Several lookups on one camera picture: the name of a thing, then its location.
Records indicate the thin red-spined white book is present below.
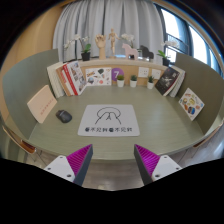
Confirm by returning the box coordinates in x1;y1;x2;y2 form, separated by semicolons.
60;68;76;97

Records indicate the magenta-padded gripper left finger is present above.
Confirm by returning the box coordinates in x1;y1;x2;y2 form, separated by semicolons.
43;143;94;187

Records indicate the white wall switch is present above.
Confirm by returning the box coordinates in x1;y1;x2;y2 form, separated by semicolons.
151;68;162;80

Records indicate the wooden mannequin figure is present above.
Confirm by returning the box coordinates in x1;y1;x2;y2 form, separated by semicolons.
107;27;122;58

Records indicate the white orchid black pot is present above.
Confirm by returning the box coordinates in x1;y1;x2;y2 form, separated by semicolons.
63;33;92;62
156;39;179;67

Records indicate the photo-cover book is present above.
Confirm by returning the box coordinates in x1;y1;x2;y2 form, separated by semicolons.
66;60;88;96

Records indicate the white orchid behind horse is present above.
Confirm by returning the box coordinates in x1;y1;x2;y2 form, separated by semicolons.
120;32;136;49

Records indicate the beige book red lettering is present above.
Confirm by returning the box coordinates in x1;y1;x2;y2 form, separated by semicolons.
26;84;58;125

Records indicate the white wall socket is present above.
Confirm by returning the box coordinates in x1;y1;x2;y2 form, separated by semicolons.
137;66;150;79

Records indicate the grey curtain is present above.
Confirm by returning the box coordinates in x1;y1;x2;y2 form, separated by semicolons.
52;0;165;63

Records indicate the white mouse pad line drawing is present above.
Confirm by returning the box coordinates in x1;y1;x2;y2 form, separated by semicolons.
77;104;141;138

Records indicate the grey-green desk partition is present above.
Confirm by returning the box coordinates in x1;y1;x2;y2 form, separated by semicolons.
174;52;224;134
1;49;60;139

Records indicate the white sticker sheet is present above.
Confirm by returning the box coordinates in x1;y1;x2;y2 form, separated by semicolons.
85;67;113;87

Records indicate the pink wooden horse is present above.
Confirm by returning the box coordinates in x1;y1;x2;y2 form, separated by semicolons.
121;42;139;61

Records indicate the wooden desk shelf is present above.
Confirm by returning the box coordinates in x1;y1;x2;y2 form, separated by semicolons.
63;58;169;88

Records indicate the black wooden horse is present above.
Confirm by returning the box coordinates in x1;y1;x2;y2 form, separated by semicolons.
138;44;155;62

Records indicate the colourful picture book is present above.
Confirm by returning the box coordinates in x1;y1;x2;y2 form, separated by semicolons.
178;87;206;122

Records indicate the window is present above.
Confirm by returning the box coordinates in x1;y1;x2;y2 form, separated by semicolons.
154;4;224;78

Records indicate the dark grey computer mouse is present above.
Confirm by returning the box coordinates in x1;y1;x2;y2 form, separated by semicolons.
55;109;73;124

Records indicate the orange chair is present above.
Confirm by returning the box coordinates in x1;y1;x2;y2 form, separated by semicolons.
191;119;224;151
1;124;38;164

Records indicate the purple round number sign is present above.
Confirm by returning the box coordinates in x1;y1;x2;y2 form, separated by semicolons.
111;67;125;82

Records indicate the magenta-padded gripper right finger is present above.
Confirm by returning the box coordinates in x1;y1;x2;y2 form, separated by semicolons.
133;143;183;186

